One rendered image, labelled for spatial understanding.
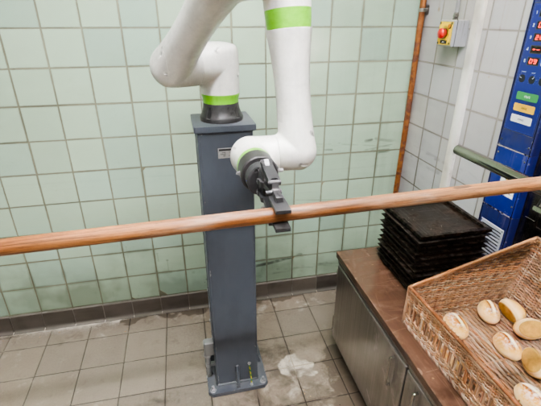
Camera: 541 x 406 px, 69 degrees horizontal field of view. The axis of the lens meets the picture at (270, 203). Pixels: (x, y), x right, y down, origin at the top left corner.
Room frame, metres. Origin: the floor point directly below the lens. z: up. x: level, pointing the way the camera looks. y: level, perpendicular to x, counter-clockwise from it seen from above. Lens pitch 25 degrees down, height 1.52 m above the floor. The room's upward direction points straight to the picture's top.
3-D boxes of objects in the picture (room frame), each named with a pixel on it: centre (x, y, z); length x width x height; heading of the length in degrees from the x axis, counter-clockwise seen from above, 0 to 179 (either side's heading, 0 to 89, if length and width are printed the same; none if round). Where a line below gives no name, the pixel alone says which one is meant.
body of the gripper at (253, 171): (0.84, 0.01, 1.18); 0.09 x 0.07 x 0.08; 12
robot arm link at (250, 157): (0.91, 0.03, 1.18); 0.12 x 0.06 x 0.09; 102
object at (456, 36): (1.78, -0.75, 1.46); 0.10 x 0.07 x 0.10; 12
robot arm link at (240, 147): (1.01, 0.04, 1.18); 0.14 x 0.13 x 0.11; 12
